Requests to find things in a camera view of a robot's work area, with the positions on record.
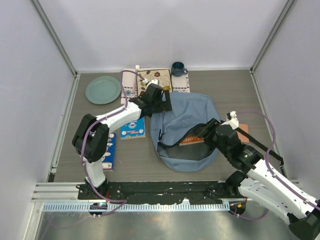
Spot orange treehouse book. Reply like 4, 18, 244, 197
179, 136, 204, 146

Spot blue student backpack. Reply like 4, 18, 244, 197
150, 92, 224, 172

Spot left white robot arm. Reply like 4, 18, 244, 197
72, 83, 172, 200

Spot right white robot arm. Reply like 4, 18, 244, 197
198, 117, 320, 240

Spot white patterned placemat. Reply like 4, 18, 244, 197
120, 68, 191, 105

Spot square floral plate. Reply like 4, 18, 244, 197
136, 69, 173, 95

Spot small blue book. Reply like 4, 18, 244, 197
120, 117, 146, 140

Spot dark blue mug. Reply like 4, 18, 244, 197
171, 62, 188, 77

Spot white fork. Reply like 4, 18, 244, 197
133, 65, 140, 94

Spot green round plate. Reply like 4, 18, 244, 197
85, 75, 122, 105

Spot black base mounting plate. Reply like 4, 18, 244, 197
76, 181, 243, 205

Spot blue book with plates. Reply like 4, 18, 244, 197
102, 133, 117, 171

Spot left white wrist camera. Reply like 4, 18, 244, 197
141, 78, 159, 88

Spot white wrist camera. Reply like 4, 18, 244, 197
221, 111, 239, 130
141, 78, 159, 88

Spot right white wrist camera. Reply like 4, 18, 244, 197
221, 111, 239, 130

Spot slotted cable duct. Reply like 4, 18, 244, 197
42, 200, 230, 213

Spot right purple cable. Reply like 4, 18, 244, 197
236, 109, 320, 211

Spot purple cable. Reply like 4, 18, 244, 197
81, 70, 151, 217
236, 109, 320, 211

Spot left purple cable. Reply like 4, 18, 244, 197
81, 70, 151, 217

